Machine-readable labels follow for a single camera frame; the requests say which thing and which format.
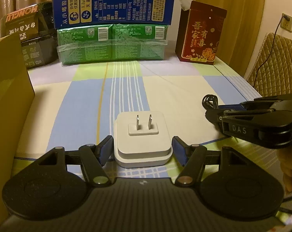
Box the black wall plug cable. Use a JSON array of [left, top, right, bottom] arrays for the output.
[[254, 16, 289, 88]]

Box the person's right hand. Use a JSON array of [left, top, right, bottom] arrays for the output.
[[277, 146, 292, 194]]

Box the black Hongli food container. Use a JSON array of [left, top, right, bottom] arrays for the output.
[[0, 1, 59, 69]]

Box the checkered cloth desktop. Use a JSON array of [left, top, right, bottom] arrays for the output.
[[14, 59, 292, 182]]

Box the black charging cable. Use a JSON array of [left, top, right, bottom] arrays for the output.
[[202, 94, 234, 139]]

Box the white charger adapter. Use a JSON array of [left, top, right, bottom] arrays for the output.
[[113, 112, 174, 168]]

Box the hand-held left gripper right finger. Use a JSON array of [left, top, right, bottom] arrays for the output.
[[172, 136, 251, 186]]

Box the brown cardboard box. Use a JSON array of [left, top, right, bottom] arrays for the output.
[[0, 32, 36, 223]]

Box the quilted chair back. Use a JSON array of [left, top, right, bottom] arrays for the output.
[[245, 32, 292, 97]]

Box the wooden wardrobe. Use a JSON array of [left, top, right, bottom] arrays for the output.
[[194, 0, 267, 76]]

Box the wrapped green carton pack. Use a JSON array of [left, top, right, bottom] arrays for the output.
[[56, 23, 170, 66]]

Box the red gift box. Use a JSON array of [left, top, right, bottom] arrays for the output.
[[175, 0, 228, 65]]

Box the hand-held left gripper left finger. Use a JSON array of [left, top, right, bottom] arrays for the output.
[[36, 135, 113, 186]]

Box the blue milk carton case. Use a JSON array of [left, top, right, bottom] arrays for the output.
[[52, 0, 177, 31]]

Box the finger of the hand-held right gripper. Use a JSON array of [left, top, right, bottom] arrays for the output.
[[205, 108, 292, 141], [218, 93, 292, 112]]

